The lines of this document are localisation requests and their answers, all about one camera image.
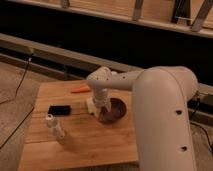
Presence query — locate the black cable on floor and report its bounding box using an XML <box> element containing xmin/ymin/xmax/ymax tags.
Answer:
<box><xmin>0</xmin><ymin>53</ymin><xmax>36</xmax><ymax>149</ymax></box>

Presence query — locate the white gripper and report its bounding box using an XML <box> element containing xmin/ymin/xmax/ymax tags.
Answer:
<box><xmin>93</xmin><ymin>89</ymin><xmax>110</xmax><ymax>108</ymax></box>

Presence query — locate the dark ceramic bowl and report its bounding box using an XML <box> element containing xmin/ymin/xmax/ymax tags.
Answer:
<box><xmin>99</xmin><ymin>98</ymin><xmax>127</xmax><ymax>123</ymax></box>

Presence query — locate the black cable at right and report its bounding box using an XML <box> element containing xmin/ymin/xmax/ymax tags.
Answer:
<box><xmin>188</xmin><ymin>96</ymin><xmax>213</xmax><ymax>156</ymax></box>

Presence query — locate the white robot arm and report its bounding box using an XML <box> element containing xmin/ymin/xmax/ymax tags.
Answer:
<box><xmin>87</xmin><ymin>66</ymin><xmax>198</xmax><ymax>171</ymax></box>

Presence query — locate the white sponge block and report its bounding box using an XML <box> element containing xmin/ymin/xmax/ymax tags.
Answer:
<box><xmin>86</xmin><ymin>98</ymin><xmax>100</xmax><ymax>118</ymax></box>

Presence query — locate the black rectangular phone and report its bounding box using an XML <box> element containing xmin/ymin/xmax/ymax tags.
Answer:
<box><xmin>48</xmin><ymin>105</ymin><xmax>71</xmax><ymax>116</ymax></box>

